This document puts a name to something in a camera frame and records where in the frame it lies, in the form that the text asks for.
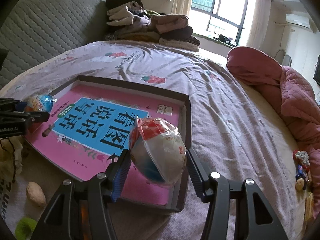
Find green fuzzy hair ring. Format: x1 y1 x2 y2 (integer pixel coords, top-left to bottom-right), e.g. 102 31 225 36
14 217 38 240

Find floral lilac bed sheet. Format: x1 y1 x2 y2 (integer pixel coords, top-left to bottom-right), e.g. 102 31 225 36
1 41 304 239

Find grey quilted headboard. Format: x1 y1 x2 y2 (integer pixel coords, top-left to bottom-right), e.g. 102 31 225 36
1 0 107 87

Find brown walnut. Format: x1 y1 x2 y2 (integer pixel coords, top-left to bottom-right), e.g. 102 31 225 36
26 181 46 207

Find small toys beside duvet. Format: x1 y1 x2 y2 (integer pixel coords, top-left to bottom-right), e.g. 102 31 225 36
293 150 311 191

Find black wall television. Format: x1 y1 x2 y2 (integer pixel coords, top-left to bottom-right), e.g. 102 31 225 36
313 56 320 86

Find dark shallow cardboard tray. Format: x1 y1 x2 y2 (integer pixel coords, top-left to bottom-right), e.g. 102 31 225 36
24 74 192 212

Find red white snack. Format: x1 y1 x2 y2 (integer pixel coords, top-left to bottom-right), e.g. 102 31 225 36
129 117 187 187

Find white wall air conditioner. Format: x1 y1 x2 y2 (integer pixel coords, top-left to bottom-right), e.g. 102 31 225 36
286 14 311 29

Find cream black-trimmed scrunchie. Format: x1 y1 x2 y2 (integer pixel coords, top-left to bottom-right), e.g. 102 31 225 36
0 136 23 183

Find pink blue children's book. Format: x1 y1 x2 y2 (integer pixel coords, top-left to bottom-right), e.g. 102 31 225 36
24 83 181 206

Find blue orange snack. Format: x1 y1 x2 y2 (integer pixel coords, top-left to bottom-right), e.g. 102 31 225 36
25 94 57 113

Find window with dark frame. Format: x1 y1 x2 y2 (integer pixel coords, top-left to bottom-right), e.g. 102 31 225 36
189 0 250 47

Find white chair back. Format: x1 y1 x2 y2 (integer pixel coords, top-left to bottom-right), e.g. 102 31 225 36
274 49 292 67

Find pile of folded clothes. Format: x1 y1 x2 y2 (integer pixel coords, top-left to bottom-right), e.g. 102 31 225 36
105 0 200 52

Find pink quilted duvet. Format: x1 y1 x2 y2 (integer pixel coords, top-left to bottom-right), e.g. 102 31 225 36
227 47 319 217

